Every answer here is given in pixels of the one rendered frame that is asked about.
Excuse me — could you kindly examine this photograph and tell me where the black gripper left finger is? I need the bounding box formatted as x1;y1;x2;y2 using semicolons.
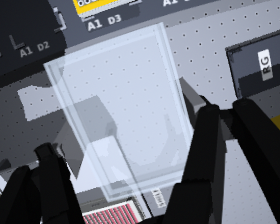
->
0;120;85;224

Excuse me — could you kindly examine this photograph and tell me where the yellow-framed tip rack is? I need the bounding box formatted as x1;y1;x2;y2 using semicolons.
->
73;0;135;18

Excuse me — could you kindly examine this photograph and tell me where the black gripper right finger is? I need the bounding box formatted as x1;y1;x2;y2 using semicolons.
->
162;77;280;224

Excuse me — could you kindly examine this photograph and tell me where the dark grey flat plate with white rg label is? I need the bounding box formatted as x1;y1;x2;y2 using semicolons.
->
226;33;280;99

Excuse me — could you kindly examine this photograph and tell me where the light grey base plate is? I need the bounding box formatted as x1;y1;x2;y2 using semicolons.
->
0;0;280;224

